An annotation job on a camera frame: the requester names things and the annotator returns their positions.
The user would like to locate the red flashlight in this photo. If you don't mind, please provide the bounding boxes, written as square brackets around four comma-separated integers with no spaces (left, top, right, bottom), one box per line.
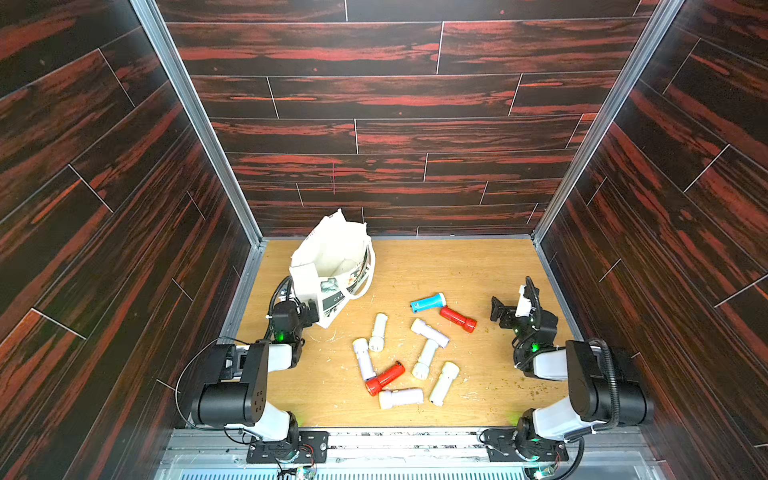
[439,306,477,333]
[365,361,405,396]

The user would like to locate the white canvas tote bag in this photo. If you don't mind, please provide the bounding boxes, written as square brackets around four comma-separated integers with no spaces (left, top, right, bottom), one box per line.
[289,210,376,328]

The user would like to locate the white flashlight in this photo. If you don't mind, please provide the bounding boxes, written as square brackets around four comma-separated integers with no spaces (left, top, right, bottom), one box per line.
[368,313,388,352]
[378,388,424,410]
[352,338,376,382]
[411,318,450,348]
[411,339,440,381]
[429,361,460,407]

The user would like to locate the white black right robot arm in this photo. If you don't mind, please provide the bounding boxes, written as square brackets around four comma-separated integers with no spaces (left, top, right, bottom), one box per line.
[480,297,655,463]

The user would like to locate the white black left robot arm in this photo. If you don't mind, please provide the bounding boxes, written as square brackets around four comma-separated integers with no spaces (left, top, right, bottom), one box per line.
[190,299,319,463]

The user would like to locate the blue flashlight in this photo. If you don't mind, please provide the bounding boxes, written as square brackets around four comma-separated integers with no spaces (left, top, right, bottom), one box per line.
[410,293,446,313]

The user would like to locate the white flashlight bottom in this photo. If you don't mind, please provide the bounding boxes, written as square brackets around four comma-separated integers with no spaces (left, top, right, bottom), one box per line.
[378,388,424,410]

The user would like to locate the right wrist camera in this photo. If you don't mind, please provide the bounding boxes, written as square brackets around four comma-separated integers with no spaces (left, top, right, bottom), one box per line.
[515,285,536,317]

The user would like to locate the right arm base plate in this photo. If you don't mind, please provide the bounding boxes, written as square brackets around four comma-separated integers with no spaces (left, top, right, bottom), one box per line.
[477,428,569,463]

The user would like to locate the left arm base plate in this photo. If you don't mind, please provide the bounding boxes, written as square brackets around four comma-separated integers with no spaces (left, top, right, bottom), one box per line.
[246,430,330,465]

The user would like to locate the aluminium front rail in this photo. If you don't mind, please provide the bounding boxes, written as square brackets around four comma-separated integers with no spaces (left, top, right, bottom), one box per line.
[154,427,671,479]

